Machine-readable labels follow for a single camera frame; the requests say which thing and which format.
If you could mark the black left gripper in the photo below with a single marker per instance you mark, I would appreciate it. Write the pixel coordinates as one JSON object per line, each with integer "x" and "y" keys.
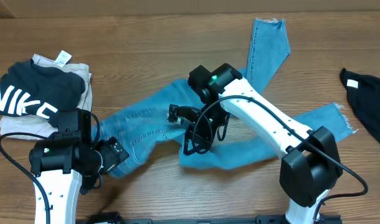
{"x": 113, "y": 152}

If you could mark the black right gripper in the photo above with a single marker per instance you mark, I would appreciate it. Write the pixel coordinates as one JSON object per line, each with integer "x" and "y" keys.
{"x": 180, "y": 114}

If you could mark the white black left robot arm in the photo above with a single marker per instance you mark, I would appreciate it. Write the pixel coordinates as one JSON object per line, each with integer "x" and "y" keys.
{"x": 70, "y": 162}

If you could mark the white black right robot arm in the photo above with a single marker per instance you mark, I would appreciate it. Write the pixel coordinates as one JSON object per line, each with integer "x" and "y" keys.
{"x": 309, "y": 157}

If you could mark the black shirt white letters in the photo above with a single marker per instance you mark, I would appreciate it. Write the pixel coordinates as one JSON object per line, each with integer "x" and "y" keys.
{"x": 29, "y": 89}

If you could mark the black garment right side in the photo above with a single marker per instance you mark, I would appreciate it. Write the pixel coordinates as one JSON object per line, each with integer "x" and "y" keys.
{"x": 363, "y": 95}

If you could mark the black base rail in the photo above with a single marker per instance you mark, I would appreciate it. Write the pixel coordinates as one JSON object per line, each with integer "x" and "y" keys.
{"x": 116, "y": 218}

